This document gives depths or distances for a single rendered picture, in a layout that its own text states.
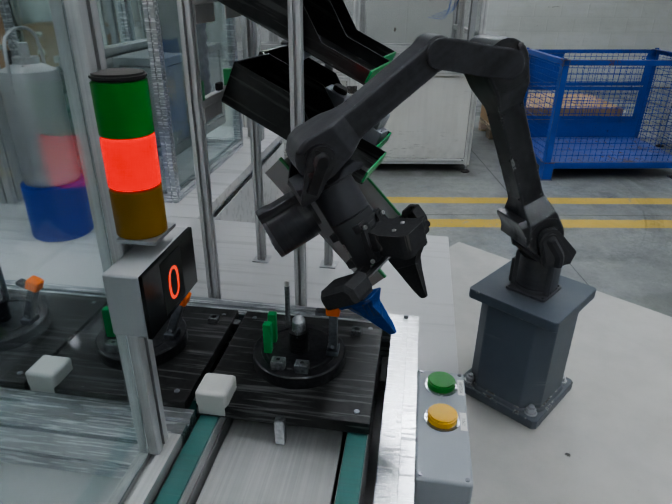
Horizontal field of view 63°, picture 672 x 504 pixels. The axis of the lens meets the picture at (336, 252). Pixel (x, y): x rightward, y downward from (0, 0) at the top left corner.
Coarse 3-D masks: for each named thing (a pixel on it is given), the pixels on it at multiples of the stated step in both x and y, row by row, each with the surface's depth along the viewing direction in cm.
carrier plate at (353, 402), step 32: (256, 320) 94; (320, 320) 94; (224, 352) 86; (352, 352) 86; (256, 384) 79; (352, 384) 79; (224, 416) 75; (256, 416) 74; (288, 416) 74; (320, 416) 73; (352, 416) 73
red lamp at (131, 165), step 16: (112, 144) 50; (128, 144) 50; (144, 144) 51; (112, 160) 50; (128, 160) 50; (144, 160) 51; (112, 176) 51; (128, 176) 51; (144, 176) 52; (160, 176) 54
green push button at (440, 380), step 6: (438, 372) 81; (444, 372) 81; (432, 378) 80; (438, 378) 80; (444, 378) 80; (450, 378) 80; (432, 384) 79; (438, 384) 79; (444, 384) 79; (450, 384) 79; (432, 390) 79; (438, 390) 79; (444, 390) 78; (450, 390) 79
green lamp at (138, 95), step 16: (144, 80) 49; (96, 96) 48; (112, 96) 48; (128, 96) 48; (144, 96) 49; (96, 112) 49; (112, 112) 48; (128, 112) 49; (144, 112) 50; (112, 128) 49; (128, 128) 49; (144, 128) 50
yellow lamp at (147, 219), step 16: (112, 192) 52; (128, 192) 52; (144, 192) 52; (160, 192) 54; (112, 208) 53; (128, 208) 52; (144, 208) 53; (160, 208) 54; (128, 224) 53; (144, 224) 53; (160, 224) 55
